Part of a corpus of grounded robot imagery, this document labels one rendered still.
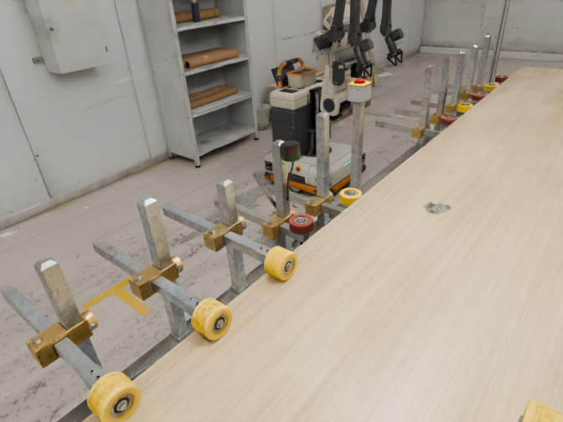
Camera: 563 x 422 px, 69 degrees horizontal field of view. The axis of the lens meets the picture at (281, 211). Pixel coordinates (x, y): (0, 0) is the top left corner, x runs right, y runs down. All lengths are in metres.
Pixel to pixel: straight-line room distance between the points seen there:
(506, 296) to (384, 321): 0.32
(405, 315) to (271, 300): 0.33
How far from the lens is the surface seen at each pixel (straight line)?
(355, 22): 2.81
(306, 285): 1.09
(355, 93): 1.69
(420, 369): 0.94
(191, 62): 3.95
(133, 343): 2.35
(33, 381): 2.42
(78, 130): 3.88
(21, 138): 3.72
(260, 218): 1.46
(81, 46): 3.59
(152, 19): 3.97
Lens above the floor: 1.62
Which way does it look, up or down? 31 degrees down
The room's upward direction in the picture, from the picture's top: 4 degrees counter-clockwise
